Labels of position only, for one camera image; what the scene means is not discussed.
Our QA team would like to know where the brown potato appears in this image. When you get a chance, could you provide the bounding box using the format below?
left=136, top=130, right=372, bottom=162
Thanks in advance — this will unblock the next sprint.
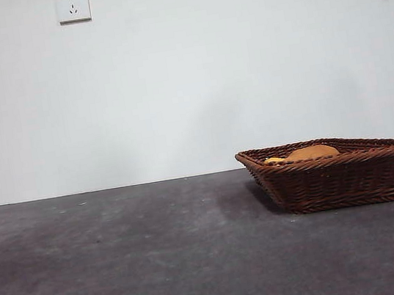
left=284, top=141, right=342, bottom=164

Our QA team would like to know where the brown wicker basket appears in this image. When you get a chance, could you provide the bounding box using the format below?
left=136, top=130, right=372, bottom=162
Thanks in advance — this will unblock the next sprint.
left=233, top=127, right=394, bottom=224

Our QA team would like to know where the yellow corn cob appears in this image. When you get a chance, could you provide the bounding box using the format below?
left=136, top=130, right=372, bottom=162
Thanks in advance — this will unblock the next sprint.
left=263, top=155, right=289, bottom=166

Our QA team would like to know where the white wall power socket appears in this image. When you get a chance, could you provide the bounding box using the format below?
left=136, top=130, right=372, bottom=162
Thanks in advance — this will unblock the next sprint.
left=56, top=0, right=92, bottom=26

